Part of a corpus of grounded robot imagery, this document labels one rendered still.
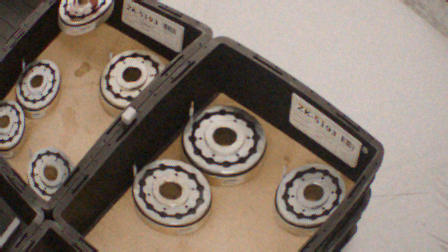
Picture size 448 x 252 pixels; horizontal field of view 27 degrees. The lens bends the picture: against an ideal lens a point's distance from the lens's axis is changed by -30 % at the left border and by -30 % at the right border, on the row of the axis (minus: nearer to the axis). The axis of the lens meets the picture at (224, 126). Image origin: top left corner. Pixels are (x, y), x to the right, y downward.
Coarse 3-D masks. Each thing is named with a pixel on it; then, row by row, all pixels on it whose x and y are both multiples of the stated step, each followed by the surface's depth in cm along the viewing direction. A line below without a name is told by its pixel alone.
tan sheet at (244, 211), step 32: (224, 96) 167; (288, 160) 162; (320, 160) 162; (128, 192) 157; (224, 192) 159; (256, 192) 159; (96, 224) 153; (128, 224) 154; (224, 224) 155; (256, 224) 156
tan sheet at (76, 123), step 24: (48, 48) 172; (72, 48) 172; (96, 48) 172; (120, 48) 172; (144, 48) 172; (72, 72) 169; (96, 72) 169; (72, 96) 166; (96, 96) 166; (48, 120) 163; (72, 120) 164; (96, 120) 164; (24, 144) 160; (48, 144) 161; (72, 144) 161; (24, 168) 157
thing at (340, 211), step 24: (216, 48) 160; (240, 48) 159; (312, 96) 156; (336, 120) 154; (120, 144) 150; (96, 168) 147; (72, 192) 144; (360, 192) 148; (336, 216) 145; (312, 240) 144
